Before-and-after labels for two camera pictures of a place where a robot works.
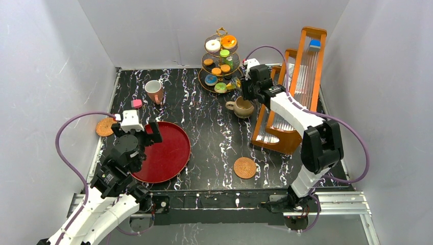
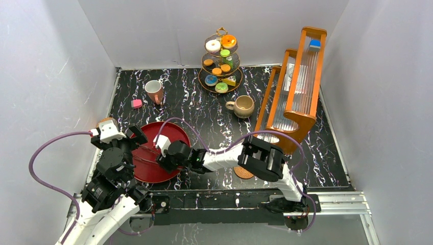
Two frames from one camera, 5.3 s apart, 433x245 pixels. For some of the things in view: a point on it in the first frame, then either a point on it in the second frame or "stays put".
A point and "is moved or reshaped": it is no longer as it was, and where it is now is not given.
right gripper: x=245 y=96 to x=164 y=163
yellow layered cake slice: x=230 y=87 is moved or reshaped
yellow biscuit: x=225 y=68 stays put
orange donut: x=229 y=42 stays put
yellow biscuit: x=216 y=71 stays put
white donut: x=213 y=45 stays put
